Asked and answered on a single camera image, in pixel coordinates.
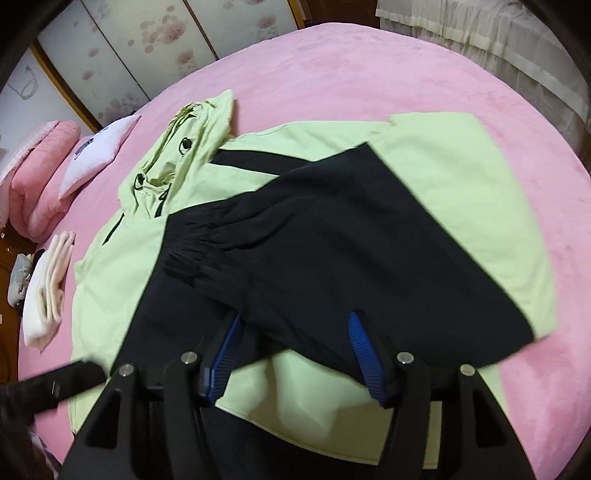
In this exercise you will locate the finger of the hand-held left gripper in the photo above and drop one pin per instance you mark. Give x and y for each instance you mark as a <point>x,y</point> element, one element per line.
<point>74,378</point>

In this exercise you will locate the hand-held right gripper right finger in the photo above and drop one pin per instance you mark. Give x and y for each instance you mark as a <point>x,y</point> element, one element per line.
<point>365,357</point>

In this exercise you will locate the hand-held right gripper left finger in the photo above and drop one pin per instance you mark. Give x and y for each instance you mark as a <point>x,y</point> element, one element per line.
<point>225,357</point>

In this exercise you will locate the green and black jacket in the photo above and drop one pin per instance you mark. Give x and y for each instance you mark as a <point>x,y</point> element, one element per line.
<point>346,230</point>

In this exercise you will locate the folded white towel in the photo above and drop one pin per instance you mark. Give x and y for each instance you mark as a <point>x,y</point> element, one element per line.
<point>37,318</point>

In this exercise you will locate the grey crumpled cloth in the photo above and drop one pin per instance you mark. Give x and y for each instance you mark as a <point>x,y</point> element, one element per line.
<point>19,279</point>

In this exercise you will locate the pink folded quilt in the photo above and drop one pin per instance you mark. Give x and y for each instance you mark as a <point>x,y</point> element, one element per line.
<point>44,180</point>

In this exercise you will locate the white printed pillow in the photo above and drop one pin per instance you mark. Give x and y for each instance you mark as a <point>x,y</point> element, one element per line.
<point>97,157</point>

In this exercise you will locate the pink bed blanket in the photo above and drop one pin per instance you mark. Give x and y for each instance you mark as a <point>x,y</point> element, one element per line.
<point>369,69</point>

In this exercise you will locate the floral sliding door wardrobe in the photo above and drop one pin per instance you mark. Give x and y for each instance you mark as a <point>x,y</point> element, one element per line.
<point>138,41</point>

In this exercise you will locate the cream curtain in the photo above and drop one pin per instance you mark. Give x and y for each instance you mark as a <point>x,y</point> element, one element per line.
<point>517,41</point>

